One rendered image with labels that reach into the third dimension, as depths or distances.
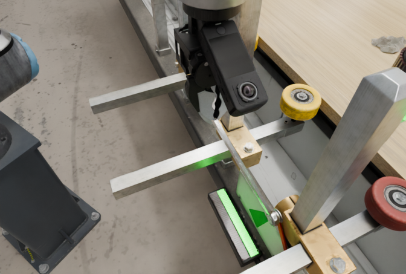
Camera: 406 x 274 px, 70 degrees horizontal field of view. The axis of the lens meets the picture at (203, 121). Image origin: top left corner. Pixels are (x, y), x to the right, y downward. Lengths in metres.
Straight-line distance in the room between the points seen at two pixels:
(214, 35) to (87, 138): 1.51
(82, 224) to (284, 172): 0.98
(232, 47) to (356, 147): 0.17
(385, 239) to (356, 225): 0.19
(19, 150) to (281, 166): 0.79
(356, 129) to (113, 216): 1.31
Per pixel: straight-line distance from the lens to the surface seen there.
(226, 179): 0.72
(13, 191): 1.13
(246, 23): 0.47
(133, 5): 1.41
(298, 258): 0.50
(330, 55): 0.79
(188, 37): 0.41
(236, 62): 0.35
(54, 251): 1.50
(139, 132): 1.75
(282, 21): 0.88
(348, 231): 0.55
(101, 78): 2.17
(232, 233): 0.67
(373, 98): 0.29
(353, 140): 0.33
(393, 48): 0.86
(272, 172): 0.85
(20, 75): 1.01
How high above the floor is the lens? 1.32
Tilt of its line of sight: 49 degrees down
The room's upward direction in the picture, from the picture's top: straight up
